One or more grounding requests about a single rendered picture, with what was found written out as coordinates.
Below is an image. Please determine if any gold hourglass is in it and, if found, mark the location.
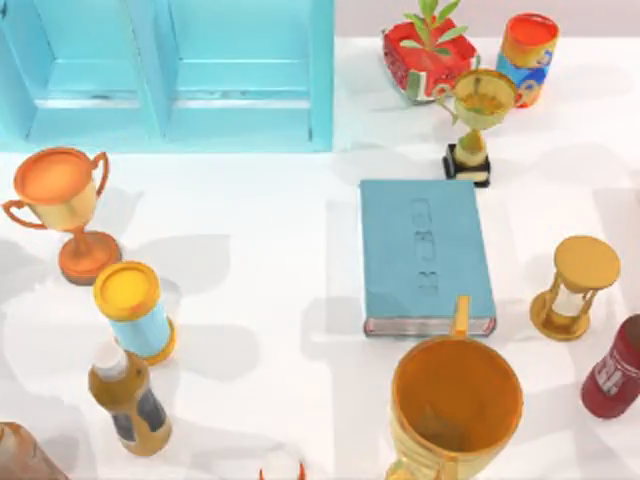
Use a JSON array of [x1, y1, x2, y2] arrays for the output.
[[529, 235, 622, 342]]

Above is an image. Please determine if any blue book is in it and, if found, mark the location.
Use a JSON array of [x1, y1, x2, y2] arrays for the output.
[[358, 178, 497, 339]]

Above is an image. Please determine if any large gold trophy cup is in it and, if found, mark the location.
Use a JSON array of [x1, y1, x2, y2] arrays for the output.
[[383, 294, 525, 480]]

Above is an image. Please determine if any dark red can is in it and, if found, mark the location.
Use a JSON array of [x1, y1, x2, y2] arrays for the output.
[[580, 313, 640, 420]]

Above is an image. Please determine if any orange trophy with two handles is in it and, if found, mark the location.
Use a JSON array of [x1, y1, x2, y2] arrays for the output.
[[1, 146, 124, 287]]

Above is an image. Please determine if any gold trophy with black base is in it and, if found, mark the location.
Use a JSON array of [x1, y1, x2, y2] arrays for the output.
[[435, 67, 519, 189]]

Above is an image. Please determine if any orange and blue can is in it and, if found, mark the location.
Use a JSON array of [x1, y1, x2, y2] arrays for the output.
[[495, 12, 560, 109]]

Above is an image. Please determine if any brown wooden object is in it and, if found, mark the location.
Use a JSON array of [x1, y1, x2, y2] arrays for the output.
[[0, 421, 71, 480]]

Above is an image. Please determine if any brown bottle with white cap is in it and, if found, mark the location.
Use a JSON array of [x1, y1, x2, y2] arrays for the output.
[[87, 340, 173, 458]]

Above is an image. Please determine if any yellow and light blue can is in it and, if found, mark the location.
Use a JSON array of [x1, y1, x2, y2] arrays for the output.
[[92, 260, 177, 366]]

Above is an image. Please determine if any white and orange object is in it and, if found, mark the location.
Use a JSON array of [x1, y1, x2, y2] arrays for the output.
[[258, 447, 307, 480]]

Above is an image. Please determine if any red plant pot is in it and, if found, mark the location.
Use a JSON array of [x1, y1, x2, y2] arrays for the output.
[[381, 18, 480, 104]]

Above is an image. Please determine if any green plant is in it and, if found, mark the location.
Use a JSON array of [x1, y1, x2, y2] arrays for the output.
[[401, 0, 470, 58]]

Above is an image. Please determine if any light blue rack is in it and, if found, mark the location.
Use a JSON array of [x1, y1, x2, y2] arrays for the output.
[[0, 0, 335, 154]]

